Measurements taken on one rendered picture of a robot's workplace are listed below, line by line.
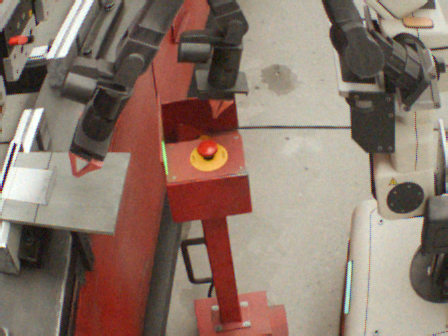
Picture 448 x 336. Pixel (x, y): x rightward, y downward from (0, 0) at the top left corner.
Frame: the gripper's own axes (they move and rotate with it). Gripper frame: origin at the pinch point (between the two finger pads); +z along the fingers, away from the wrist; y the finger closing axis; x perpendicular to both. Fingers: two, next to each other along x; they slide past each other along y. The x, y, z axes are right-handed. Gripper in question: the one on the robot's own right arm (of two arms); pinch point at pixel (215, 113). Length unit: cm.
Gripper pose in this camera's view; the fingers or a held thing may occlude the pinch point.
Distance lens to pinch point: 198.0
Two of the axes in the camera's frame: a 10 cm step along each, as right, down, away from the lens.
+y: -9.8, -0.2, -1.9
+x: 1.2, 7.1, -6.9
